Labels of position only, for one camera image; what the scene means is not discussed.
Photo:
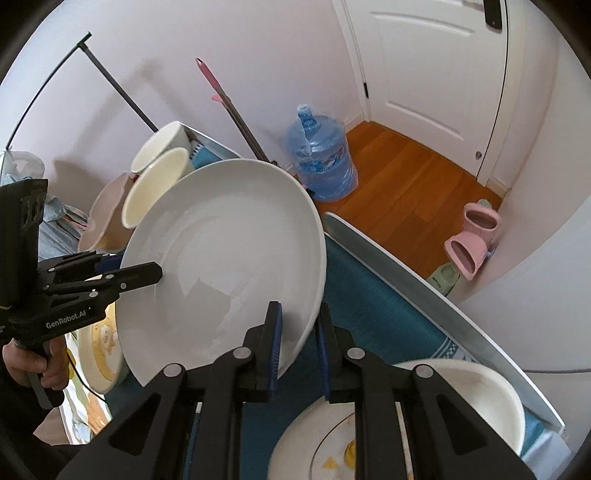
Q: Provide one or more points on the blue water jug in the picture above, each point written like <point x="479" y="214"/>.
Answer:
<point x="319" y="152"/>

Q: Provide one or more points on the pink-handled mop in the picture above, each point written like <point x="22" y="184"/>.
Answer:
<point x="223" y="98"/>

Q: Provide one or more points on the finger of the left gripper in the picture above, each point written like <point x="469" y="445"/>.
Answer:
<point x="129" y="278"/>
<point x="83" y="262"/>

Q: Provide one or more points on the pink slipper upper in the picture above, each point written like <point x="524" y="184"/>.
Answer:
<point x="481" y="221"/>

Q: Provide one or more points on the white door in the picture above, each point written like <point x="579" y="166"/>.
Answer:
<point x="443" y="73"/>

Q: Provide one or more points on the beige square handled bowl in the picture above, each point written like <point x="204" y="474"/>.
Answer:
<point x="104" y="231"/>

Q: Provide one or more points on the cream bowl nearer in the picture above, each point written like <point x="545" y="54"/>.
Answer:
<point x="163" y="173"/>

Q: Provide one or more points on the green slipper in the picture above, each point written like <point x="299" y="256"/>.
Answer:
<point x="444" y="278"/>

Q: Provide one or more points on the black clothes rack pole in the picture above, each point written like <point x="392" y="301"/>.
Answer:
<point x="82" y="46"/>

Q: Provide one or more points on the white bowl at table edge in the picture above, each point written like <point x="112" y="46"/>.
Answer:
<point x="488" y="392"/>

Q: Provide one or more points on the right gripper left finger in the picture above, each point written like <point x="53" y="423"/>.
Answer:
<point x="188" y="423"/>

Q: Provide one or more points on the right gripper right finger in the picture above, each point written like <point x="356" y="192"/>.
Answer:
<point x="409" y="423"/>

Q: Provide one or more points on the person's left hand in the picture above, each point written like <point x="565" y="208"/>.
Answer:
<point x="53" y="369"/>

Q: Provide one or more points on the large plain white plate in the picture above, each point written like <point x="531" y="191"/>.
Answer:
<point x="230" y="238"/>

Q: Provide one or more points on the white plate with duck drawing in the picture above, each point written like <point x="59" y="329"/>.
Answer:
<point x="100" y="353"/>

